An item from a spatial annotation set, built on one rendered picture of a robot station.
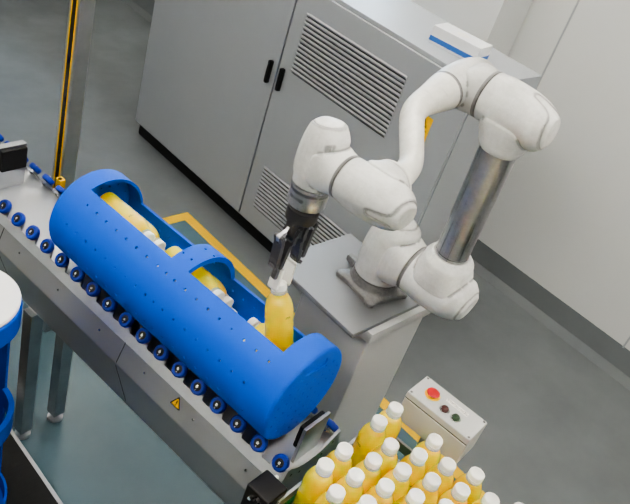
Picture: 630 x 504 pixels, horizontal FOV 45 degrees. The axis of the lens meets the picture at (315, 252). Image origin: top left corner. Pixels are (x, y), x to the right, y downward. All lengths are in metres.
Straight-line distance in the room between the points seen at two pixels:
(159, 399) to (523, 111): 1.20
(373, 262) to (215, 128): 2.18
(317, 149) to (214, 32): 2.73
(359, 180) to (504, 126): 0.53
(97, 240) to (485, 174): 1.04
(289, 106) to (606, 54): 1.66
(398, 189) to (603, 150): 2.89
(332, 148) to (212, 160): 2.86
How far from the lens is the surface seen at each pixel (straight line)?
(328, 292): 2.35
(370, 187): 1.51
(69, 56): 2.77
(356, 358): 2.39
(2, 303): 2.06
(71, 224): 2.16
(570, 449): 3.93
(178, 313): 1.91
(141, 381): 2.15
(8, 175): 2.65
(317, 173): 1.57
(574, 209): 4.45
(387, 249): 2.28
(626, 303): 4.46
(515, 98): 1.92
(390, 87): 3.40
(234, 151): 4.22
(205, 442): 2.04
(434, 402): 2.02
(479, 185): 2.04
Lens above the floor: 2.41
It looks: 34 degrees down
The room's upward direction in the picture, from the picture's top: 19 degrees clockwise
